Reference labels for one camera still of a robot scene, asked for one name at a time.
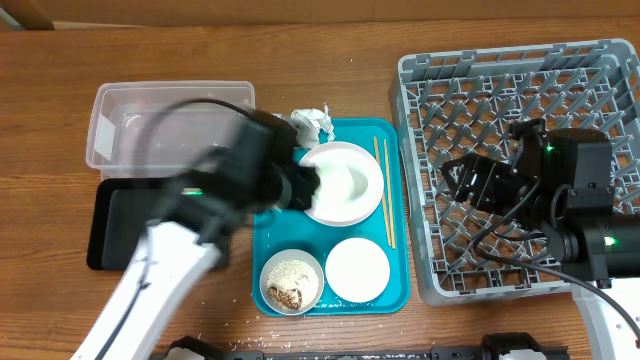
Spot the white cup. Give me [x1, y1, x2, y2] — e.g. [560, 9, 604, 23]
[313, 162, 361, 210]

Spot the large pink plate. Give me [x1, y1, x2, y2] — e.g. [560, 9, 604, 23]
[299, 141, 384, 227]

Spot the small pink bowl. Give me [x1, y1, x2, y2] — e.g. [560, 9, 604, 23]
[325, 238, 391, 303]

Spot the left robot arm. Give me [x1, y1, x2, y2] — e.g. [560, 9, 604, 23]
[73, 116, 319, 359]

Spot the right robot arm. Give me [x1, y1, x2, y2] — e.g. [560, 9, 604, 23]
[441, 128, 639, 359]

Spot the grey dishwasher rack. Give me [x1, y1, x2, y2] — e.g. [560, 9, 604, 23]
[390, 39, 639, 306]

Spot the crumpled white napkin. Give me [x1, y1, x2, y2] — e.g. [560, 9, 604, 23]
[289, 103, 335, 149]

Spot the teal plastic tray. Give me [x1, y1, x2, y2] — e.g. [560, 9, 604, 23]
[252, 118, 411, 317]

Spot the grey bowl with rice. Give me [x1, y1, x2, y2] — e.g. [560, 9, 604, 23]
[258, 249, 324, 316]

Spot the clear plastic bin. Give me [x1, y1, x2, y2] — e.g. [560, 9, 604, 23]
[86, 80, 255, 179]

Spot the black plastic bin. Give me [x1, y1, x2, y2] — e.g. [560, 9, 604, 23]
[86, 177, 244, 270]

